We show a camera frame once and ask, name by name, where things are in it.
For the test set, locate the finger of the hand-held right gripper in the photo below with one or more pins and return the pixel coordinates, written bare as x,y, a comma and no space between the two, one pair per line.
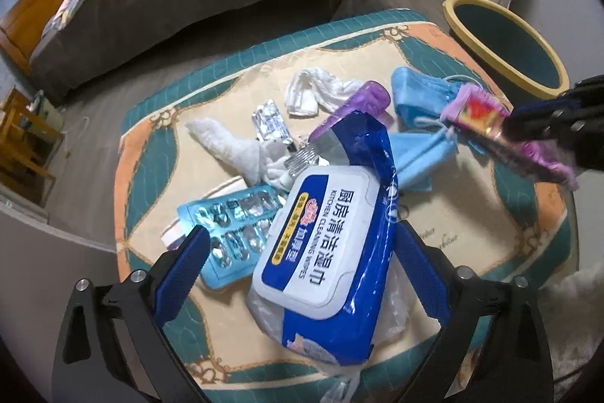
542,136
547,110

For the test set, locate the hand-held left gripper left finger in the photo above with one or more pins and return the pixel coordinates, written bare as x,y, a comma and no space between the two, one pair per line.
185,268

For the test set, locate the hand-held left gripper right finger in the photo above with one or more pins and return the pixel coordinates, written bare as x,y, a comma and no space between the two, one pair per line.
420,271

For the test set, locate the pink snack wrapper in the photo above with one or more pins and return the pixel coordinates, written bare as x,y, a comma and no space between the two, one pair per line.
476,112

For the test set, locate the teal bin with yellow rim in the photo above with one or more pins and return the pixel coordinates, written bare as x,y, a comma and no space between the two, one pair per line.
509,49

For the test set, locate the blue white wet wipes pack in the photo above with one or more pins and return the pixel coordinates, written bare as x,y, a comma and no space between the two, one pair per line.
321,242

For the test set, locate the purple plastic bottle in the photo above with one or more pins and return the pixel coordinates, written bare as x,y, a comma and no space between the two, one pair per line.
354,110

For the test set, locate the small white paper box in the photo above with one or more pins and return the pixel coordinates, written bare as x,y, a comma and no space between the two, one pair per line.
172,237

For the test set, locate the crumpled clear plastic bag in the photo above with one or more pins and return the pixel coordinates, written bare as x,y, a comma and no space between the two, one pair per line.
398,304

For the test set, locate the teal orange quilted mat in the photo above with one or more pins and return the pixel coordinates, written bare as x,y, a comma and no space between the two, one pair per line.
472,219

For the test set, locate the blue blister pack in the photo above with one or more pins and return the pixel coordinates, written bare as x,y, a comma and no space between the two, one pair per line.
236,214

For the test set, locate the blue face mask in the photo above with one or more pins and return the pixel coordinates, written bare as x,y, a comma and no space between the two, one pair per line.
420,162
415,94

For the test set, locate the silver foil piece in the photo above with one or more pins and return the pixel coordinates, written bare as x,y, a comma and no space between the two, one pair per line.
304,160

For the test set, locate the white fluffy cloth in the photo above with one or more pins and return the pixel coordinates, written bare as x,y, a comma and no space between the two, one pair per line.
575,327

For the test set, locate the silver blister pack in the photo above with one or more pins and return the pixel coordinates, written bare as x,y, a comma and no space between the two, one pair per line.
271,122

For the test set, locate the wooden chair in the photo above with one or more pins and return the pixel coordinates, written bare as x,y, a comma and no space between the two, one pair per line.
23,143

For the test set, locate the pale green box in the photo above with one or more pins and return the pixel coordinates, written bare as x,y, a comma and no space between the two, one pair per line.
49,110

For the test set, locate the crumpled white tissue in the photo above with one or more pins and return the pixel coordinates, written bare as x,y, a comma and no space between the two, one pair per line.
306,89

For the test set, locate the wooden headboard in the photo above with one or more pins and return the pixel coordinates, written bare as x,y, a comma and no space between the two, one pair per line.
42,1

